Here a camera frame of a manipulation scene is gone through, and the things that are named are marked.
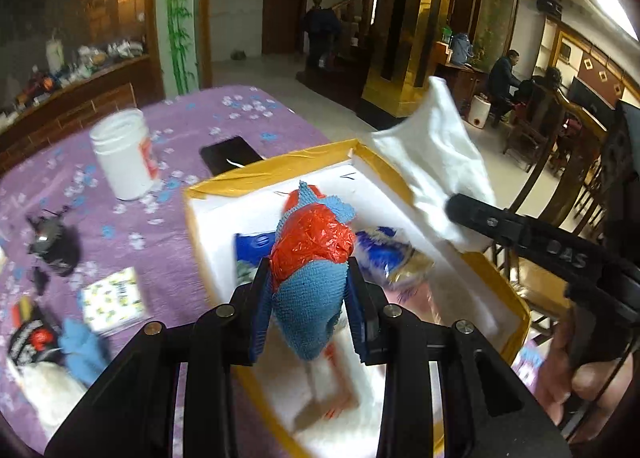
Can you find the wooden staircase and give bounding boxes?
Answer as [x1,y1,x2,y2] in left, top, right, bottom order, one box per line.
[295,0,381,104]

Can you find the white humidifier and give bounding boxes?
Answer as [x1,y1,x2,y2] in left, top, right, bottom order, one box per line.
[470,94,493,129]

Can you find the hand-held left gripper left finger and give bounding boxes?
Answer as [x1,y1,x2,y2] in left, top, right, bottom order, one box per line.
[45,255,273,458]

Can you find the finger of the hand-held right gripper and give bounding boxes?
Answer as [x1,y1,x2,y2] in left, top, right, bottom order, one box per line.
[444,192,621,284]

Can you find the light blue cloth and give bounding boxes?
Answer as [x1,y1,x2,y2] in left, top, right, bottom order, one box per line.
[57,318,112,386]

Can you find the gold pillar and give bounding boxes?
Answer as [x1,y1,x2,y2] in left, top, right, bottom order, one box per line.
[360,0,488,119]

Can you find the white foam box yellow tape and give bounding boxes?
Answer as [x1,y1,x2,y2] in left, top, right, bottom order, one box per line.
[182,138,531,458]

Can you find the pink packet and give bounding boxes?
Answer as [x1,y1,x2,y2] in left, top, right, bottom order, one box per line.
[395,283,446,329]

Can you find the black phone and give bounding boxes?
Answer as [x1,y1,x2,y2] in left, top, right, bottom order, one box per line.
[199,135,264,176]

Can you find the wooden desk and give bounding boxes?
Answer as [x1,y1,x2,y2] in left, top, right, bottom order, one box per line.
[435,40,493,109]

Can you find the wooden cabinet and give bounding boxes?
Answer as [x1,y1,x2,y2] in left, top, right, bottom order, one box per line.
[0,53,166,174]

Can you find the white cloth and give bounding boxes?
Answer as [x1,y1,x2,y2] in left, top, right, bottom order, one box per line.
[7,360,88,431]

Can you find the small black motor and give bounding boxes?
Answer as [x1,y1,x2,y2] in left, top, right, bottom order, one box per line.
[25,208,81,296]

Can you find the white plastic jar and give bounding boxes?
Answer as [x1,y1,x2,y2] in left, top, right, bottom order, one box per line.
[89,108,162,201]

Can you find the lemon print tissue pack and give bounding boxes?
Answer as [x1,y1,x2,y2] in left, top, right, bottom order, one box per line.
[80,266,148,337]

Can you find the blue packet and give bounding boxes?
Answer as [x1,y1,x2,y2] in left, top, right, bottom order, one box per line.
[234,233,281,284]

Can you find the blue gold snack bag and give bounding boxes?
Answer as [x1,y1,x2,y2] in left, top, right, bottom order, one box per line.
[354,226,436,291]

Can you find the person's right hand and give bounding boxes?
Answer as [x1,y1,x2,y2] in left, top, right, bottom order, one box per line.
[537,323,640,444]

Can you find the white towel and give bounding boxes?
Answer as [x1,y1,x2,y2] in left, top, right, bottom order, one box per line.
[367,75,498,254]

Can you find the wooden chair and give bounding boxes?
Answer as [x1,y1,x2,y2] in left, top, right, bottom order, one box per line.
[492,98,618,319]
[502,80,568,174]

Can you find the purple floral tablecloth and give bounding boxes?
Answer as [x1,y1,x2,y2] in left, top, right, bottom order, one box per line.
[0,84,548,458]

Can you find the pile of assorted clutter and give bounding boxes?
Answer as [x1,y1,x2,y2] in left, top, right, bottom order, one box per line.
[0,35,148,114]

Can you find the bamboo painted pillar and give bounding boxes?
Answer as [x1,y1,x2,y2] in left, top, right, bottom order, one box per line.
[145,0,213,96]

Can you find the wooden door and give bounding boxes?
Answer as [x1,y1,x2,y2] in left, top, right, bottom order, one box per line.
[262,0,311,56]

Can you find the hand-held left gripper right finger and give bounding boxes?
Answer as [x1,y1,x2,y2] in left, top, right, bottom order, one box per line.
[347,255,571,458]

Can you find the black red packet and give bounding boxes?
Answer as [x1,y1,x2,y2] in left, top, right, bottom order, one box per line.
[6,300,63,369]

